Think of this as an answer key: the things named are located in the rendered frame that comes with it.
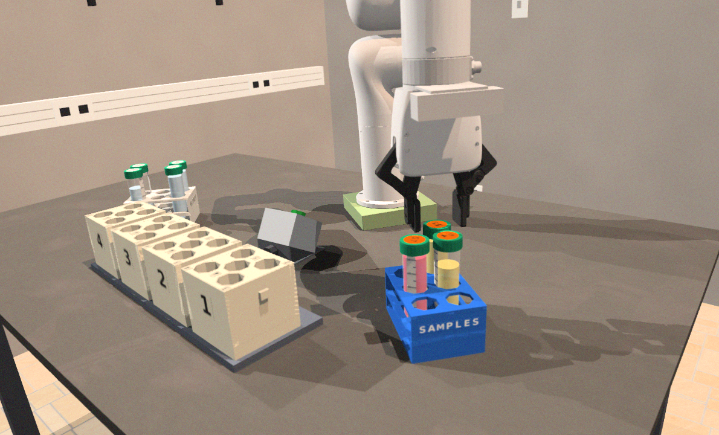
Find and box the sample tube s5 with green cap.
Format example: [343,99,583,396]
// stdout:
[423,219,451,274]

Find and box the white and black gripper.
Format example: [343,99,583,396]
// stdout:
[375,84,497,233]

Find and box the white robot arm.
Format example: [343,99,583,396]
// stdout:
[346,0,504,209]

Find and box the blue tube rack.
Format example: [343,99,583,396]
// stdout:
[385,266,487,364]

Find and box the cream bucket adapter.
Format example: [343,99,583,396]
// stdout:
[141,227,242,327]
[181,244,301,361]
[85,201,166,279]
[110,213,200,301]

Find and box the cream tube rack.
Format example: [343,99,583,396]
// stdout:
[142,187,200,222]

